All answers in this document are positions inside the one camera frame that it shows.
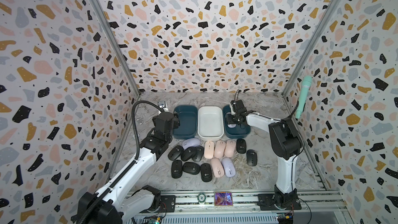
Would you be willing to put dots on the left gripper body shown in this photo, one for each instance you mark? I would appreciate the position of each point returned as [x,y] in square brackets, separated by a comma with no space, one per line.
[176,122]

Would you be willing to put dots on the black mouse upper middle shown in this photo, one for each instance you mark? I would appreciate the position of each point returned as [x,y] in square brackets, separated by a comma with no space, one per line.
[188,153]

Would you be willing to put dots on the black mouse far lower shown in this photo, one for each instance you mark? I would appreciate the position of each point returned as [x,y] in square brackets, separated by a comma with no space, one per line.
[251,157]

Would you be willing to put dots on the black mouse lower right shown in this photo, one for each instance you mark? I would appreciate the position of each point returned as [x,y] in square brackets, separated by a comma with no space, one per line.
[206,172]

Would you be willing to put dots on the teal storage box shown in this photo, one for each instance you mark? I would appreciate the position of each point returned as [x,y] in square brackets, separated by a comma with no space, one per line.
[188,119]
[239,132]

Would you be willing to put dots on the aluminium front rail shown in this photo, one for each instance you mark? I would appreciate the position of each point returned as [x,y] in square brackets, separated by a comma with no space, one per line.
[318,207]

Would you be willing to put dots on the small colourful screen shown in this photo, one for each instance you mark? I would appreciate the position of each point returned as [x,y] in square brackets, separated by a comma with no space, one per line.
[223,199]

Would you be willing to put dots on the right teal storage box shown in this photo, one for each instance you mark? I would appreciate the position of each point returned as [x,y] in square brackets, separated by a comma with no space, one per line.
[239,132]

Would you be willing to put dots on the left teal storage box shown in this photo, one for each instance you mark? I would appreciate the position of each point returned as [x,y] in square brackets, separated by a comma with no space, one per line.
[188,119]

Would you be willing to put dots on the pink mouse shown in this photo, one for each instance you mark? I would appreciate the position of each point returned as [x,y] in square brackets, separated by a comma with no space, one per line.
[230,148]
[217,168]
[219,149]
[209,148]

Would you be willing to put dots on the black mouse upper left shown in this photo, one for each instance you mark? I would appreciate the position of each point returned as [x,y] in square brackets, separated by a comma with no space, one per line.
[175,153]

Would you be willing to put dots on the black mouse far upper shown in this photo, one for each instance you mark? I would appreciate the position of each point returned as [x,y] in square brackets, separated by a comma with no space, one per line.
[241,146]

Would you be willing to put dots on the black mouse lower middle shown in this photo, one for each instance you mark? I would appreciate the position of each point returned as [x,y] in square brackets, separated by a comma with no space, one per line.
[191,168]

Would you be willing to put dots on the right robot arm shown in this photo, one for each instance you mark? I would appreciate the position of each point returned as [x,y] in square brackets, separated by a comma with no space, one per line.
[285,144]

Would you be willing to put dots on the black mouse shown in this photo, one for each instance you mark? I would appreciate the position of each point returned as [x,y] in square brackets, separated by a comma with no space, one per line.
[241,146]
[191,168]
[199,152]
[251,157]
[175,153]
[188,153]
[206,172]
[176,169]

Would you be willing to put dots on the white storage box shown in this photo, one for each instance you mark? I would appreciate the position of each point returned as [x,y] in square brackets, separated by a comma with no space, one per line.
[210,123]

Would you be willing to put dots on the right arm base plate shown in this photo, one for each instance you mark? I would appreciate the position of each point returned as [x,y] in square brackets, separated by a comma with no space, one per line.
[266,202]

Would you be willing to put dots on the green microphone on stand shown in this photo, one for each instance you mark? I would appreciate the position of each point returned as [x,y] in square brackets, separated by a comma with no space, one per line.
[299,109]

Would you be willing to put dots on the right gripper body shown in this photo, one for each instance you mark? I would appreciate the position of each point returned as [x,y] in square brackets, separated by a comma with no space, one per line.
[233,118]

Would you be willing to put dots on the black mouse upper right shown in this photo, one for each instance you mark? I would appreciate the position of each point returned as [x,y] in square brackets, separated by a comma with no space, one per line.
[199,152]

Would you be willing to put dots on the black mouse lower left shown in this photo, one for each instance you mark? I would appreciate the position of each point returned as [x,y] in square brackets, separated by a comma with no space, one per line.
[176,169]

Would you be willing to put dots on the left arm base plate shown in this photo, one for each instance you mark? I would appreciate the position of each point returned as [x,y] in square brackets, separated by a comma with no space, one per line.
[162,204]

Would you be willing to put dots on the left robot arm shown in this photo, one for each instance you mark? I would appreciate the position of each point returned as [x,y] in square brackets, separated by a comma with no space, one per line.
[110,204]

